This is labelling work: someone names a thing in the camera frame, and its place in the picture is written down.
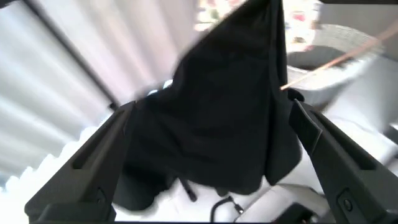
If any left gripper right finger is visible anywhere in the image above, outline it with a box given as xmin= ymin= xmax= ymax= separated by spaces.
xmin=288 ymin=99 xmax=398 ymax=222

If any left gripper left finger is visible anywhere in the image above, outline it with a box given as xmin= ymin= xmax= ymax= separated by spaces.
xmin=24 ymin=101 xmax=136 ymax=222

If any pink clothes hanger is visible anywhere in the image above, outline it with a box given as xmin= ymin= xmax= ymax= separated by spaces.
xmin=279 ymin=21 xmax=398 ymax=91

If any black garment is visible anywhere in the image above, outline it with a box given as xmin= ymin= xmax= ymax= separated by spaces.
xmin=112 ymin=0 xmax=304 ymax=212

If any cream printed garment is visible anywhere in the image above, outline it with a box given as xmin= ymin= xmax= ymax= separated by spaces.
xmin=194 ymin=0 xmax=323 ymax=53

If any white laundry basket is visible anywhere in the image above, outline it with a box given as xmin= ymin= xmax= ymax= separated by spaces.
xmin=285 ymin=23 xmax=386 ymax=108

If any white curtain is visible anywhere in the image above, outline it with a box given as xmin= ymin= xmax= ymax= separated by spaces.
xmin=0 ymin=0 xmax=203 ymax=187

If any black cable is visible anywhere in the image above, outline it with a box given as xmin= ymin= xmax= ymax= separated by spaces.
xmin=210 ymin=195 xmax=245 ymax=222

